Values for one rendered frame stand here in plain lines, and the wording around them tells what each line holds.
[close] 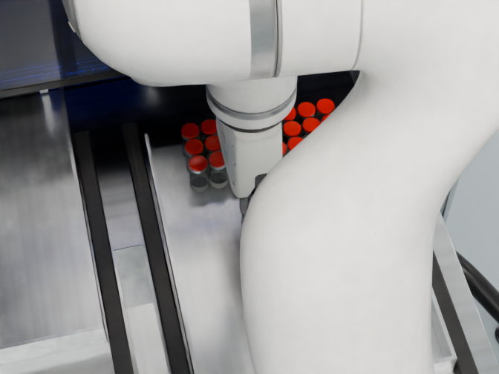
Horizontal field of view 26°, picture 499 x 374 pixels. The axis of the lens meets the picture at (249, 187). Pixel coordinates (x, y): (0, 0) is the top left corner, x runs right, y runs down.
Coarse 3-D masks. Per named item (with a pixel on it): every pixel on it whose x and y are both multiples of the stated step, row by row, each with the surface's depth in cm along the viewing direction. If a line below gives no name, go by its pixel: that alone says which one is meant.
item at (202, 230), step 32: (160, 160) 125; (160, 192) 123; (192, 192) 123; (224, 192) 123; (192, 224) 120; (224, 224) 120; (192, 256) 118; (224, 256) 118; (192, 288) 116; (224, 288) 116; (192, 320) 114; (224, 320) 114; (192, 352) 109; (224, 352) 112; (448, 352) 110
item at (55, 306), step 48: (48, 96) 130; (0, 144) 126; (48, 144) 126; (0, 192) 123; (48, 192) 123; (0, 240) 119; (48, 240) 119; (0, 288) 116; (48, 288) 116; (96, 288) 112; (0, 336) 113; (48, 336) 110; (96, 336) 111
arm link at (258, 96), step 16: (256, 80) 92; (272, 80) 93; (288, 80) 95; (224, 96) 95; (240, 96) 94; (256, 96) 94; (272, 96) 95; (288, 96) 97; (240, 112) 96; (256, 112) 96
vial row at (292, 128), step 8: (304, 120) 122; (312, 120) 122; (288, 128) 122; (296, 128) 122; (304, 128) 122; (312, 128) 122; (216, 136) 121; (288, 136) 122; (296, 136) 122; (304, 136) 123; (192, 144) 121; (200, 144) 121; (208, 144) 121; (216, 144) 121; (192, 152) 120; (200, 152) 120; (208, 152) 121; (208, 160) 122
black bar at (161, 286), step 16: (128, 128) 125; (128, 144) 124; (128, 160) 123; (144, 160) 123; (144, 176) 122; (144, 192) 120; (144, 208) 119; (144, 224) 118; (144, 240) 118; (160, 240) 117; (160, 256) 116; (160, 272) 115; (160, 288) 114; (160, 304) 113; (160, 320) 113; (176, 320) 112; (176, 336) 111; (176, 352) 110; (176, 368) 109
